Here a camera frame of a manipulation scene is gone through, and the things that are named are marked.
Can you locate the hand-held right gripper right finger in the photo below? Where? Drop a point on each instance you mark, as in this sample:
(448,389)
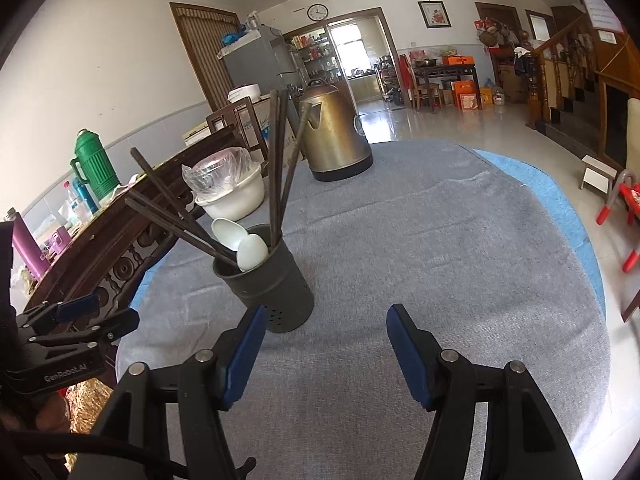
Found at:
(410,355)

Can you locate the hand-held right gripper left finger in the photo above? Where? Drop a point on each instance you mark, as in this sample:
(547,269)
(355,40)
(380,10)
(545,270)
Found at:
(245,355)

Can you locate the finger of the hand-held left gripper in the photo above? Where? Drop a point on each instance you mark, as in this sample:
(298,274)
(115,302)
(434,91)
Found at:
(110,325)
(77,305)

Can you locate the dark metal utensil holder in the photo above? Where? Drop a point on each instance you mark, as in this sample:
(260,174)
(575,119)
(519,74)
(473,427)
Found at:
(280,290)

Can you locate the white plastic spoon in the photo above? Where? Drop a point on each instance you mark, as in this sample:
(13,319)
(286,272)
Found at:
(227,232)
(251,252)

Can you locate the dark wooden chopstick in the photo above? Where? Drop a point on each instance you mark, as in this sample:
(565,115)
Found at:
(165,227)
(297,150)
(172,220)
(283,150)
(170,195)
(273,160)

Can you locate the person's left hand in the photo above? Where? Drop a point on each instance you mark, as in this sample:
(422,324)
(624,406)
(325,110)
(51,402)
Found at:
(52,412)

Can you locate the golden speckled cloth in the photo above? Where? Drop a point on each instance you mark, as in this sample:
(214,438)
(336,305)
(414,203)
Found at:
(90,405)

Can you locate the carved wooden sideboard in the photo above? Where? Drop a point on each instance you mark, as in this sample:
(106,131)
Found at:
(115,260)

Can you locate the purple cup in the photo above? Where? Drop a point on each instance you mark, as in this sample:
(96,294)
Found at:
(61,240)

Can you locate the purple thermos flask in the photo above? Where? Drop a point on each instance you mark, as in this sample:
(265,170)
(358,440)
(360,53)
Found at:
(27,250)

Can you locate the clear water bottle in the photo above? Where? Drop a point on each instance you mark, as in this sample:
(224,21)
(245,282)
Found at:
(71,205)

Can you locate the blue bottle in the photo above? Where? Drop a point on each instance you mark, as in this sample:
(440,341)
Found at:
(86,197)

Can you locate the grey tablecloth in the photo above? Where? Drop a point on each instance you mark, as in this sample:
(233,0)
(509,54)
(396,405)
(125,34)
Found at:
(425,235)

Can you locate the green thermos jug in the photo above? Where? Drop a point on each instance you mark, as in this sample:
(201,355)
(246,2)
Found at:
(95,165)

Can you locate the white plastic basin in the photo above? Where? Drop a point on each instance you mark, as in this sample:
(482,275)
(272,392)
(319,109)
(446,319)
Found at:
(235,200)

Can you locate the plastic-wrapped metal bowls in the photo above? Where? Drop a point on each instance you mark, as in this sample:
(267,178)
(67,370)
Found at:
(215,170)

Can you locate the white chest freezer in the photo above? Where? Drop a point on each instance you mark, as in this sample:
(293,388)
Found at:
(195,132)

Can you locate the blue table cover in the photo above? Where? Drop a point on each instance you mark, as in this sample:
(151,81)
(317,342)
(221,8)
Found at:
(560,200)

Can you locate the bronze electric kettle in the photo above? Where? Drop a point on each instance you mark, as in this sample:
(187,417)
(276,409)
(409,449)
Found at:
(335,140)

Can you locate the dark wooden chair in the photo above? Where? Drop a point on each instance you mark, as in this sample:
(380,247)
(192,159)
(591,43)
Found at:
(242,110)

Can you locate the white step stool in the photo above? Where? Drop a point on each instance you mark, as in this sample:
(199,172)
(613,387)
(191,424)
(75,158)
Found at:
(597,175)

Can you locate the white rice cooker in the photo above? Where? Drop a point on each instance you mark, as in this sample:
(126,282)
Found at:
(245,93)

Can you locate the upright orange box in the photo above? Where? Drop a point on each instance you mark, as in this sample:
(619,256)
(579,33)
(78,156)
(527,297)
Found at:
(467,95)

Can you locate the red plastic chair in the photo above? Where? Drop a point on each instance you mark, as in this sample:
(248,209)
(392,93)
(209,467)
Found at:
(631,195)

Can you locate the clear water jug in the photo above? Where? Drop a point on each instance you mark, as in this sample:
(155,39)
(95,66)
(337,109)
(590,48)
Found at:
(497,92)

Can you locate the wooden door with blind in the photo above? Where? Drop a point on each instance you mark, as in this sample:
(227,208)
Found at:
(200,50)

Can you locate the dark wooden side table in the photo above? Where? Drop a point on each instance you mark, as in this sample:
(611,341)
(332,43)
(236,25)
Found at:
(440,72)

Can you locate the grey refrigerator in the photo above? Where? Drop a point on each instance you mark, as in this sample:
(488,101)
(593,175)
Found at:
(250,60)

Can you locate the flat orange box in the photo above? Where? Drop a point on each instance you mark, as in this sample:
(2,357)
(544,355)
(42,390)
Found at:
(458,60)

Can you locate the shelf with bottles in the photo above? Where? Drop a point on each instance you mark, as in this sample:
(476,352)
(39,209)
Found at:
(315,57)

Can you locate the cream chair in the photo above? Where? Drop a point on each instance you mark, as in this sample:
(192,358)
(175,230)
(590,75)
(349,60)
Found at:
(633,135)

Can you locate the wooden staircase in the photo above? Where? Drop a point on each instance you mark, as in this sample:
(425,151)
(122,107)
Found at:
(565,75)

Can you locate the framed wall picture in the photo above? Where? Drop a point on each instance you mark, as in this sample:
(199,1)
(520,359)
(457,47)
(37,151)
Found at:
(434,14)

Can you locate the round wall clock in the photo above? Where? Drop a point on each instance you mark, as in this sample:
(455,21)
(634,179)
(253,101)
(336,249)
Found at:
(317,12)

